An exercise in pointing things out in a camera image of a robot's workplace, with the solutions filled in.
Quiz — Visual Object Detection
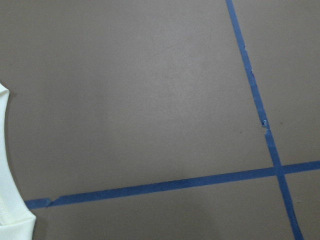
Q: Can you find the cream long sleeve cat shirt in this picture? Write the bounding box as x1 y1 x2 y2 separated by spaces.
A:
0 85 36 240

